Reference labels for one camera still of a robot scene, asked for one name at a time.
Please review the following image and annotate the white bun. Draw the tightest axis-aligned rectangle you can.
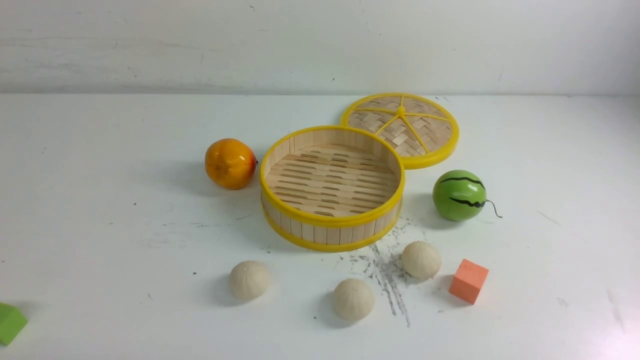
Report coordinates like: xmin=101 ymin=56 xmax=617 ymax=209
xmin=228 ymin=260 xmax=271 ymax=302
xmin=332 ymin=278 xmax=375 ymax=322
xmin=400 ymin=241 xmax=442 ymax=281

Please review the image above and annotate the yellow-rimmed bamboo steamer tray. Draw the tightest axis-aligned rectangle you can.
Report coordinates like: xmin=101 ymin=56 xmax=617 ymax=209
xmin=259 ymin=125 xmax=406 ymax=252

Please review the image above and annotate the yellow-rimmed woven steamer lid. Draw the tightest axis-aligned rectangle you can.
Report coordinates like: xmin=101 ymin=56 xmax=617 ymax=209
xmin=340 ymin=92 xmax=460 ymax=170

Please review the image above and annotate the orange toy fruit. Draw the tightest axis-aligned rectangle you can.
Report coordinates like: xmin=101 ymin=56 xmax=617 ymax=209
xmin=205 ymin=137 xmax=258 ymax=191

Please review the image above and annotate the green toy watermelon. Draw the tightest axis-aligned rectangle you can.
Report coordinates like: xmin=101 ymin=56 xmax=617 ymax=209
xmin=432 ymin=170 xmax=492 ymax=222

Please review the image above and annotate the orange foam cube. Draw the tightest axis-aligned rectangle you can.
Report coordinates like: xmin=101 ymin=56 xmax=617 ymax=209
xmin=448 ymin=259 xmax=489 ymax=305

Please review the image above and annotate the green foam block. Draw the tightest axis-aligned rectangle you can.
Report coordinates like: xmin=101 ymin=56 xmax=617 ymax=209
xmin=0 ymin=303 xmax=28 ymax=347

